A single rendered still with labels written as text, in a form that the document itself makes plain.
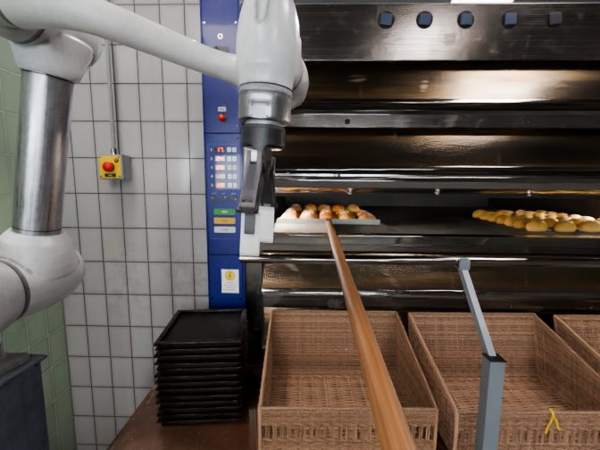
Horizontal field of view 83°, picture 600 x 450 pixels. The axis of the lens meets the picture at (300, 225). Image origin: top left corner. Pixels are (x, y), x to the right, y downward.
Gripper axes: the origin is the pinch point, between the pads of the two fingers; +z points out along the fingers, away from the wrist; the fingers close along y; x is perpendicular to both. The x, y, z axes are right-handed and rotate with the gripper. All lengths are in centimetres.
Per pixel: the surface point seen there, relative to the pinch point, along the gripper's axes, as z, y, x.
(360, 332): 10.1, 11.5, 17.8
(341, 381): 69, -74, 23
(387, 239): 10, -87, 38
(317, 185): -11, -70, 8
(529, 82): -57, -89, 89
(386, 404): 10.4, 27.3, 18.9
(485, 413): 47, -29, 58
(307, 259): 12.8, -47.6, 6.8
